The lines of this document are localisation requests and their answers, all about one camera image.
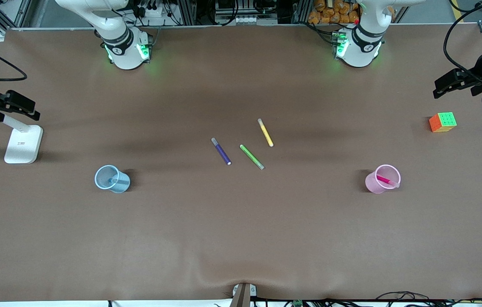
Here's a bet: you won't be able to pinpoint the pink marker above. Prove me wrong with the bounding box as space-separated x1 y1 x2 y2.
376 174 401 188

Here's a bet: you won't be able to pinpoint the multicoloured puzzle cube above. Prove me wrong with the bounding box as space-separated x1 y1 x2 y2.
429 112 458 133

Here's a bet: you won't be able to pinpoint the light blue plastic cup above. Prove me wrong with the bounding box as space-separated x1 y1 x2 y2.
94 165 131 194

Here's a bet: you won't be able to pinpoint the pink plastic cup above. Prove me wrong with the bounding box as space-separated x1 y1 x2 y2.
365 164 401 194

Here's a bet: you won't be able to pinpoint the orange packaged items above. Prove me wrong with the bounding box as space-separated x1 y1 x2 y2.
308 0 360 25

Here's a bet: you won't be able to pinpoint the white power strip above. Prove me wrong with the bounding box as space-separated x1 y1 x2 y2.
136 3 169 17

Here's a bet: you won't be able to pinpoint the yellow marker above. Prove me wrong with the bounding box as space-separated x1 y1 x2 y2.
257 118 274 148

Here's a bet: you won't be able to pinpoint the purple marker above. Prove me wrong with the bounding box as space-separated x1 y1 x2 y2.
211 137 232 166

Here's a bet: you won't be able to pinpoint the green marker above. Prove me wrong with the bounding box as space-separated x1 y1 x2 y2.
239 144 265 171

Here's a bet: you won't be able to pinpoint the white socket bar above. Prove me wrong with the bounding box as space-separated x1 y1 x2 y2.
215 14 279 25

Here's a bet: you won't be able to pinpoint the metal table edge clamp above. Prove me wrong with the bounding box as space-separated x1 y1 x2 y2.
229 283 257 307

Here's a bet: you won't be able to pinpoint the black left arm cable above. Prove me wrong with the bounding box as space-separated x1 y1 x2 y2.
444 0 482 84

